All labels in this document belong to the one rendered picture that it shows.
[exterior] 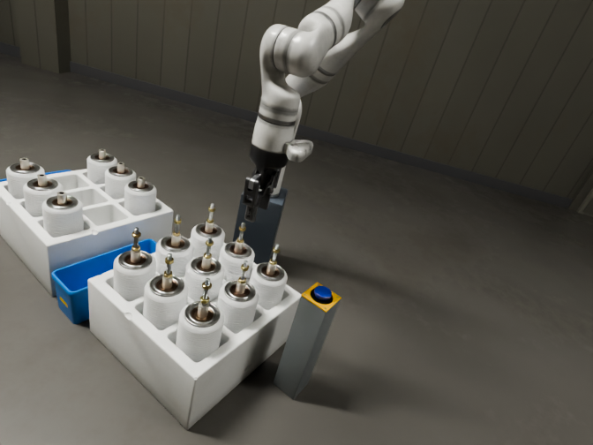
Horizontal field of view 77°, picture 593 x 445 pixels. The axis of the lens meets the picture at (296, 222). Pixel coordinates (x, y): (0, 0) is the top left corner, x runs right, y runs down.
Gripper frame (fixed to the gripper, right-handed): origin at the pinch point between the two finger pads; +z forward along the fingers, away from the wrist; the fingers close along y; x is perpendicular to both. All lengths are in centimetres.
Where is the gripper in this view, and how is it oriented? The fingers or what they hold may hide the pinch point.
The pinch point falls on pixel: (257, 208)
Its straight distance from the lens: 79.0
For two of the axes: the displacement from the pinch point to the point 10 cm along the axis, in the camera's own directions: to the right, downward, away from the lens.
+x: 9.2, 3.5, -1.7
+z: -2.3, 8.4, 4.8
